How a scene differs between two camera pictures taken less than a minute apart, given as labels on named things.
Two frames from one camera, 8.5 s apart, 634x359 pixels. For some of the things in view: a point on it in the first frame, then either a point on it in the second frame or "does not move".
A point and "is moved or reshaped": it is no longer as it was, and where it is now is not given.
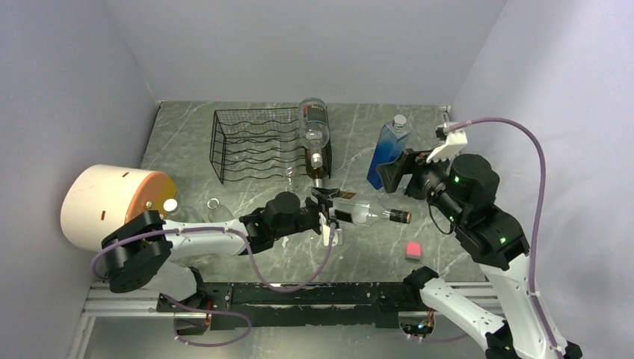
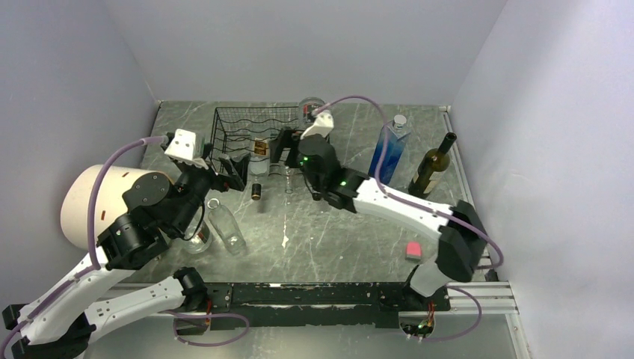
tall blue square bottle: (389, 149) does not move
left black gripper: (318, 208) → (238, 172)
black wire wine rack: (259, 143) does not move
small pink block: (413, 251) does not move
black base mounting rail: (295, 305) does not move
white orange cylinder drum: (99, 198) does not move
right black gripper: (391, 173) → (278, 144)
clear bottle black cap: (364, 213) is moved or reshaped
